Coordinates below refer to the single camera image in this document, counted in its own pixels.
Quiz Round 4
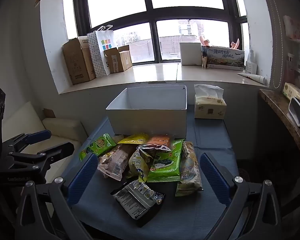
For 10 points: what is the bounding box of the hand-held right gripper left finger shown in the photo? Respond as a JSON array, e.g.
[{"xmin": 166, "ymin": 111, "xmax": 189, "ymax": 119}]
[{"xmin": 15, "ymin": 152, "xmax": 98, "ymax": 240}]

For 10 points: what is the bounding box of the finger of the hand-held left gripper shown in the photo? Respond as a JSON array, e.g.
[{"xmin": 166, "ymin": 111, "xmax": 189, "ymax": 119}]
[
  {"xmin": 2, "ymin": 129, "xmax": 52, "ymax": 153},
  {"xmin": 0, "ymin": 142, "xmax": 74, "ymax": 174}
]

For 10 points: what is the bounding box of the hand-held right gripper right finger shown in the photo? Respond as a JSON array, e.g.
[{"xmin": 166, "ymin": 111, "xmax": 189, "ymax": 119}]
[{"xmin": 200, "ymin": 152, "xmax": 283, "ymax": 240}]

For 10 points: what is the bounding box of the long illustrated biscuit packet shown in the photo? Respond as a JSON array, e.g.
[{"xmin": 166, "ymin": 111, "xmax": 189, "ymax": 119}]
[{"xmin": 175, "ymin": 141, "xmax": 204, "ymax": 197}]

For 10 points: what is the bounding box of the pink brown snack packet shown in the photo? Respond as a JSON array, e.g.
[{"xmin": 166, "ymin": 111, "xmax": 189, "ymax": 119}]
[{"xmin": 97, "ymin": 144, "xmax": 136, "ymax": 181}]

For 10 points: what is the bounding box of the green seaweed snack packet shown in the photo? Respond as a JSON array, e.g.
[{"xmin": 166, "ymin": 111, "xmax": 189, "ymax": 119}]
[{"xmin": 147, "ymin": 139, "xmax": 185, "ymax": 183}]

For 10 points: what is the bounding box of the yellow cartoon snack packet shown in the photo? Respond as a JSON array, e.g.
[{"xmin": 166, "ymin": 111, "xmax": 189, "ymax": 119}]
[{"xmin": 128, "ymin": 144, "xmax": 171, "ymax": 183}]

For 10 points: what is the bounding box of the white storage box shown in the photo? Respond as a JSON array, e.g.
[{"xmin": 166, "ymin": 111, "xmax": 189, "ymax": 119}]
[{"xmin": 105, "ymin": 85, "xmax": 188, "ymax": 140}]

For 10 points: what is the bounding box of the white sofa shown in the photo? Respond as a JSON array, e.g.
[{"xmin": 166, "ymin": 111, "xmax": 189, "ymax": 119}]
[{"xmin": 2, "ymin": 101, "xmax": 88, "ymax": 157}]

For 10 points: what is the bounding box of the green yellow snack packet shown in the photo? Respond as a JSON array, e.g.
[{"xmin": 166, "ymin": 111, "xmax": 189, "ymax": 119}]
[{"xmin": 79, "ymin": 133, "xmax": 117, "ymax": 162}]

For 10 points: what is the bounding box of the grey black snack packet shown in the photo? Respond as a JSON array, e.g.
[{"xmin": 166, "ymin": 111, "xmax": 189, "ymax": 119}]
[{"xmin": 110, "ymin": 179, "xmax": 166, "ymax": 228}]

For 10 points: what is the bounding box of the orange snack packet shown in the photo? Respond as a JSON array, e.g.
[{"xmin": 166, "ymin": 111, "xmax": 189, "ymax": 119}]
[{"xmin": 146, "ymin": 134, "xmax": 176, "ymax": 146}]

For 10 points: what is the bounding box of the soft tissue pack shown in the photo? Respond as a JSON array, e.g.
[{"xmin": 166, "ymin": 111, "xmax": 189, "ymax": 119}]
[{"xmin": 194, "ymin": 84, "xmax": 227, "ymax": 119}]

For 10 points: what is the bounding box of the tall cardboard box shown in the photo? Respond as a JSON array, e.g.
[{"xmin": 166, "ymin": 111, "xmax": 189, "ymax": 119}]
[{"xmin": 62, "ymin": 37, "xmax": 96, "ymax": 85}]

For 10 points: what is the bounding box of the brown stone counter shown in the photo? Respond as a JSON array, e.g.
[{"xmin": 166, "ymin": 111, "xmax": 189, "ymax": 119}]
[{"xmin": 258, "ymin": 88, "xmax": 300, "ymax": 167}]

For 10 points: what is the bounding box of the polka dot paper bag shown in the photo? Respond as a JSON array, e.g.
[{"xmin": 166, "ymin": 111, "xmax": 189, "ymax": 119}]
[{"xmin": 87, "ymin": 25, "xmax": 114, "ymax": 79}]

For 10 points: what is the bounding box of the open cardboard box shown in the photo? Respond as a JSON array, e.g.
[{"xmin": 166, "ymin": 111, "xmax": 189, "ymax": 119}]
[{"xmin": 103, "ymin": 45, "xmax": 133, "ymax": 74}]

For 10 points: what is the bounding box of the white black device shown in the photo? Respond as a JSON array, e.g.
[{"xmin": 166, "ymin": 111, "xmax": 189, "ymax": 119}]
[{"xmin": 288, "ymin": 97, "xmax": 300, "ymax": 128}]

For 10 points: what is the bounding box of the white tube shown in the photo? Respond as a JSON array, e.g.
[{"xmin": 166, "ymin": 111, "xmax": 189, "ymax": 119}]
[{"xmin": 237, "ymin": 72, "xmax": 268, "ymax": 85}]

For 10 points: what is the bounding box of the green white carton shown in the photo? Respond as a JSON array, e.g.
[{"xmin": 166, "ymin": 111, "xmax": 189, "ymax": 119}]
[{"xmin": 282, "ymin": 82, "xmax": 300, "ymax": 103}]

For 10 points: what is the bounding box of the white bottle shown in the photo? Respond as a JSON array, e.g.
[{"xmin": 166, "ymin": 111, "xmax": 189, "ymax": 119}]
[{"xmin": 245, "ymin": 50, "xmax": 258, "ymax": 75}]

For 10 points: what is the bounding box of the landscape printed box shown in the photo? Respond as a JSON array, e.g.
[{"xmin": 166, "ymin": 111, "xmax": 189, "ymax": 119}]
[{"xmin": 202, "ymin": 46, "xmax": 246, "ymax": 71}]

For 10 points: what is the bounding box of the plain white box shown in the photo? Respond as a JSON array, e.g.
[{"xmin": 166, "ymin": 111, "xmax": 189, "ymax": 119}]
[{"xmin": 179, "ymin": 42, "xmax": 203, "ymax": 66}]

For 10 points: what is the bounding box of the black framed window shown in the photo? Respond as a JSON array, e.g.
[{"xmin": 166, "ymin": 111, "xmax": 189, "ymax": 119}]
[{"xmin": 72, "ymin": 0, "xmax": 251, "ymax": 64}]

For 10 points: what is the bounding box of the grey stitched panel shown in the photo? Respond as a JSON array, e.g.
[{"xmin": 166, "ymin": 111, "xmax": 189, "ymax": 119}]
[{"xmin": 258, "ymin": 0, "xmax": 287, "ymax": 89}]

